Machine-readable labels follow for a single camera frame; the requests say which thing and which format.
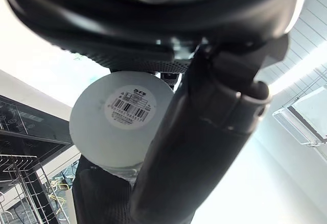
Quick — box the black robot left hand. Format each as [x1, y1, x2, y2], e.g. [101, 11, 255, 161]
[0, 0, 307, 224]

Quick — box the white cup with barcode sticker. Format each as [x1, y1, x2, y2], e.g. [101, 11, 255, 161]
[69, 70, 177, 184]

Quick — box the black glossy dishwasher door panel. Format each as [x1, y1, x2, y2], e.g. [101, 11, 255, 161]
[0, 94, 75, 166]

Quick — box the rectangular ceiling light fixture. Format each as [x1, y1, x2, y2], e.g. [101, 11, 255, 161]
[272, 82, 327, 148]

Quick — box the metal wire dishwasher rack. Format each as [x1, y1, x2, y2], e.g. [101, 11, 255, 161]
[0, 154, 75, 224]

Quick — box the yellow cable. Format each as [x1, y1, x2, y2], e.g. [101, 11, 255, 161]
[48, 180, 69, 210]

